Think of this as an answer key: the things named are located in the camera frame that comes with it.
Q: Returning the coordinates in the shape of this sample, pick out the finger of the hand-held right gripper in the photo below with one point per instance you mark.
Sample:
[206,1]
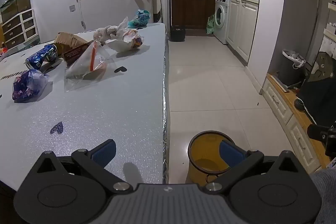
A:
[319,132]

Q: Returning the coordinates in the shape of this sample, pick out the olive cat-shaped cushion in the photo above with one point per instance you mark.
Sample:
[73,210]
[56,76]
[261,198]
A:
[323,66]

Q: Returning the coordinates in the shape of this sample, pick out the glass tank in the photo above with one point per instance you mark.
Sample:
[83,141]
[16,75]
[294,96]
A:
[15,5]

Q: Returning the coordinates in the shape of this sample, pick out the white washing machine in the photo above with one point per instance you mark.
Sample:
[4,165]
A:
[221,19]

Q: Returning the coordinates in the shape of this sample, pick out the person's grey clothing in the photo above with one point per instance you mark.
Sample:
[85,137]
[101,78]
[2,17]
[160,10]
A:
[326,195]

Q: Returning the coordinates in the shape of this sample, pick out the white kitchen base cabinets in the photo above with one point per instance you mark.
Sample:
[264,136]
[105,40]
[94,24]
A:
[241,27]

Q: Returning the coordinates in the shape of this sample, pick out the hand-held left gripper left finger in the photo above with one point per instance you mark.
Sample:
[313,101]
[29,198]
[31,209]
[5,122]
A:
[105,153]

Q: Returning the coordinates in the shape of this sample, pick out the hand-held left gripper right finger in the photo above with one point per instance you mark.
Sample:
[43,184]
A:
[232,154]

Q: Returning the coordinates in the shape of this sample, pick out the white drawer unit dark drawers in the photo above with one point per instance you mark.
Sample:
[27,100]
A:
[19,27]

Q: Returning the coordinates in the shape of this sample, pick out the teal plastic bag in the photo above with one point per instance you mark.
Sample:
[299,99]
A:
[140,18]

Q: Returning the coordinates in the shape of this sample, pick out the black floor bin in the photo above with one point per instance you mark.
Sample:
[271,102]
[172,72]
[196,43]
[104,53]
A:
[177,33]

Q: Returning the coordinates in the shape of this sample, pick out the small black round object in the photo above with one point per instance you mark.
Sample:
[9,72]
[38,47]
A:
[299,104]

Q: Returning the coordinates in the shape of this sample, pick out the dark cloth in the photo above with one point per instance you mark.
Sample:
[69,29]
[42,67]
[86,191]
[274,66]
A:
[319,100]

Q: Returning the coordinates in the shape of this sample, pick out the brown cardboard piece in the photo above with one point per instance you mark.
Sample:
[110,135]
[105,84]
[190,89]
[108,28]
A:
[71,39]

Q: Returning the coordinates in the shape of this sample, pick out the crushed blue can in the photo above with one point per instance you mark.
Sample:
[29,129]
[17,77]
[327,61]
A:
[42,56]

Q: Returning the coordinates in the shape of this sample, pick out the dark red packet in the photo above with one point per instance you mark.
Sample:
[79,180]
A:
[73,54]

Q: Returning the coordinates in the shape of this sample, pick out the purple plastic bag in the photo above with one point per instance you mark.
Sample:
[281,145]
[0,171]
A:
[26,87]

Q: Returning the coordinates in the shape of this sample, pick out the low white cabinet wooden top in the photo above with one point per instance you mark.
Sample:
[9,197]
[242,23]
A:
[278,103]

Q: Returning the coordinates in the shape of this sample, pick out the clear zip bag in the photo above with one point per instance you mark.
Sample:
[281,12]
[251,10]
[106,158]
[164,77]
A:
[84,67]

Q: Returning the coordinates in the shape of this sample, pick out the white printed food wrapper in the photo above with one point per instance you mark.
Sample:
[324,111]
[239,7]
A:
[126,43]

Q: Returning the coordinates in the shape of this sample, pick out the yellow bucket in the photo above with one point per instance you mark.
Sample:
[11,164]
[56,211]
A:
[204,150]

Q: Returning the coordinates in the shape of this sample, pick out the grey waste bin white liner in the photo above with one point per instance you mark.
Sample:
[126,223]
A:
[290,69]

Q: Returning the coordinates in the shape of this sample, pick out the white shelf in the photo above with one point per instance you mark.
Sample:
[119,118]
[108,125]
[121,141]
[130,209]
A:
[330,27]

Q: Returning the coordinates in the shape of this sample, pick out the green plastic bag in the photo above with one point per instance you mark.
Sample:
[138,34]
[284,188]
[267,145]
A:
[210,26]

